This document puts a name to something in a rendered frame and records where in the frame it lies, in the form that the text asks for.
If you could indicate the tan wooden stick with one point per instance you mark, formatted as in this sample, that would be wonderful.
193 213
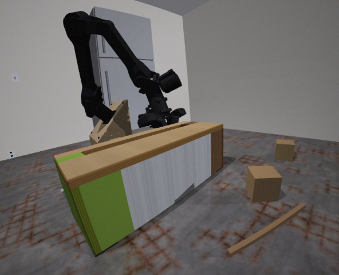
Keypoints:
265 231

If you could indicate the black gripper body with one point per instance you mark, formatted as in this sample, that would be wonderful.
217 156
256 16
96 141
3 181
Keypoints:
160 111

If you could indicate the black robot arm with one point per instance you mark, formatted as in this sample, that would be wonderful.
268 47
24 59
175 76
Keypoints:
78 26

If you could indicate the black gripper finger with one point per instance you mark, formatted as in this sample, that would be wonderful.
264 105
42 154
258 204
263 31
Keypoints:
173 121
158 124

